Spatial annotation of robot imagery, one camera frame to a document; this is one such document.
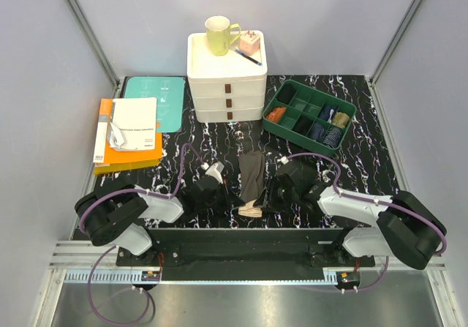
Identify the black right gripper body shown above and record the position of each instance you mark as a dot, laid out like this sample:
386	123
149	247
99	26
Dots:
277	197

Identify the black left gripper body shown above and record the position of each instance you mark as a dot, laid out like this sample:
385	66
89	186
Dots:
221	201

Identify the grey underwear with cream waistband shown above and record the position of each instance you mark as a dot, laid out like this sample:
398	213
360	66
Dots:
252	168

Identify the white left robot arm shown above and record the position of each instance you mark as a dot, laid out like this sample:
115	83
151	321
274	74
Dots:
109	215

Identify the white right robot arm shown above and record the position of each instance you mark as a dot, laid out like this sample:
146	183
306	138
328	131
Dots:
393	225

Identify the rolled grey-blue garment in tray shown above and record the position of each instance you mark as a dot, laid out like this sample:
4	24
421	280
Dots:
317	132

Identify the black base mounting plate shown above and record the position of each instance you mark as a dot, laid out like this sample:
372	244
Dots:
175	247

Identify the rolled striped garment in tray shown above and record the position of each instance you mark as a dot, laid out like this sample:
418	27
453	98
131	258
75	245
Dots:
332	137

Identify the green divided organizer tray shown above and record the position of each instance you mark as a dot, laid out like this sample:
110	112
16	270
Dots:
306	102

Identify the rolled orange garment in tray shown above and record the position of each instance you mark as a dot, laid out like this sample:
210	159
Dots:
276	114

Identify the rolled navy garment in tray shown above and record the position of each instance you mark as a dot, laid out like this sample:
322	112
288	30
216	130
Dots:
327	112

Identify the rolled khaki garment in tray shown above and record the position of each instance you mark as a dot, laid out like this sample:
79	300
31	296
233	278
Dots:
340	120

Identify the rolled black garment in tray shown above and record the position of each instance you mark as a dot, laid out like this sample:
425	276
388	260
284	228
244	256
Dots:
286	94

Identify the white paper manual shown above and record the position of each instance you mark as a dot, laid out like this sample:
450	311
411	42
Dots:
133	124

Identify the orange book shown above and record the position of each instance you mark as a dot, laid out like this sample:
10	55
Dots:
108	160

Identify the teal plastic board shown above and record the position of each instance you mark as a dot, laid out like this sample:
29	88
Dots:
169	93

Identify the white three-drawer storage unit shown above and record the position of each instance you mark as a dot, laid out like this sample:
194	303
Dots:
227	88

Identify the blue pen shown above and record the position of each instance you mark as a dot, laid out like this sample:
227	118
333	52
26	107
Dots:
251	59

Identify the pink power adapter cube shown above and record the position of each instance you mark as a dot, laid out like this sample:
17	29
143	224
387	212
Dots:
249	42

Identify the yellow-green mug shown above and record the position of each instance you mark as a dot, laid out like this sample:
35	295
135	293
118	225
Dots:
221	34

